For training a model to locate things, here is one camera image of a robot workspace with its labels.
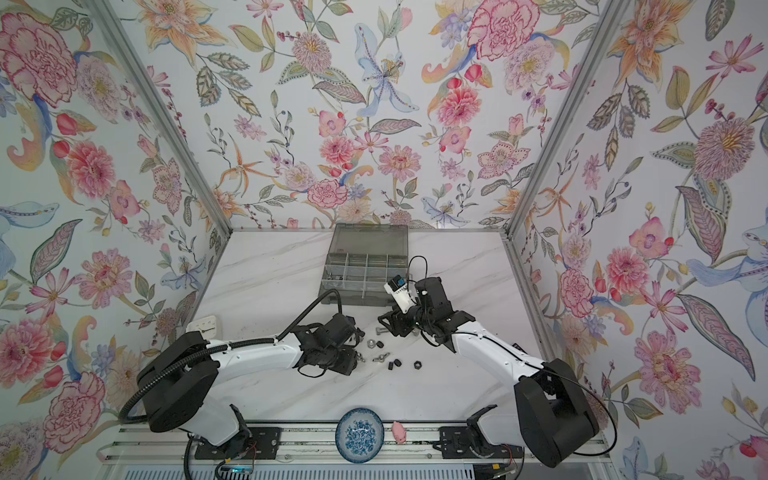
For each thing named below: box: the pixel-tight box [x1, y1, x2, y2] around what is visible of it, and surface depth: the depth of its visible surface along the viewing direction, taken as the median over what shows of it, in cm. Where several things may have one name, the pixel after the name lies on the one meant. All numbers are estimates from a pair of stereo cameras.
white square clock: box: [186, 315, 217, 340], surface depth 95 cm
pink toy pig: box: [391, 421, 407, 445], surface depth 76 cm
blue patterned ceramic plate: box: [335, 408, 385, 464], surface depth 76 cm
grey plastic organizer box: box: [319, 223, 409, 306], surface depth 112 cm
